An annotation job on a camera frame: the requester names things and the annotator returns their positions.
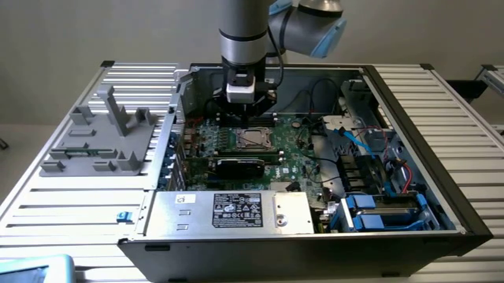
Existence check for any black case fan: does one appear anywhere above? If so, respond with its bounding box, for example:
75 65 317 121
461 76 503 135
338 154 387 196

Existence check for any red wire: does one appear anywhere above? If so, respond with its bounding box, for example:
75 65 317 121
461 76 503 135
400 162 415 193

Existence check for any black open PC case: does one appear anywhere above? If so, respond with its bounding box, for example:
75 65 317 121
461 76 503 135
117 62 495 279

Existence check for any silver power supply unit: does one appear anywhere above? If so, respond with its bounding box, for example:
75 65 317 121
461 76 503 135
142 190 316 237

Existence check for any metal drive cage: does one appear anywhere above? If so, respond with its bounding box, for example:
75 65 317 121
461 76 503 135
321 78 398 142

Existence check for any silver square CPU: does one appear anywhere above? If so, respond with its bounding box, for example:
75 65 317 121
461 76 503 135
241 131 264 146

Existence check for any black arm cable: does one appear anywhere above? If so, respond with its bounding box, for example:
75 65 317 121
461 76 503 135
267 28 287 91

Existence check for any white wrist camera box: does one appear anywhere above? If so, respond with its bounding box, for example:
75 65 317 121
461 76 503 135
225 74 259 104

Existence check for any teal plastic box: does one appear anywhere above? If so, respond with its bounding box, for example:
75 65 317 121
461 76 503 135
0 254 77 283

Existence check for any CPU socket with metal frame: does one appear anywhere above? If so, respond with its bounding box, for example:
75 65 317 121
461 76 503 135
233 126 276 152

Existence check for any black graphics card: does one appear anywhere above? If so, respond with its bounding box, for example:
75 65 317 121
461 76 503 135
185 156 267 179

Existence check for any blue flat wire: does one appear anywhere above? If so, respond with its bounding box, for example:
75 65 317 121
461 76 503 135
334 126 380 160

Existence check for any green motherboard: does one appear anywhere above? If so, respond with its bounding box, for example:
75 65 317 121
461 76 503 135
180 115 344 213

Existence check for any gray plastic parts rack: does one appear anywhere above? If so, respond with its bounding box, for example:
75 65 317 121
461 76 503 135
38 85 161 178

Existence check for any metal slat side table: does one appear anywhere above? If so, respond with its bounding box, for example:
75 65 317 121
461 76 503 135
475 63 504 96

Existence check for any black looped wire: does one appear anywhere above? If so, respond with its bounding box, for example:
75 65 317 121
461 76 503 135
293 77 340 124

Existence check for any blue disk bay with disk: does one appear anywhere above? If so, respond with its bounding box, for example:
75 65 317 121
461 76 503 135
342 193 439 233

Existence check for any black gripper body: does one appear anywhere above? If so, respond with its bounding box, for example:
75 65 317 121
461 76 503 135
221 57 277 104

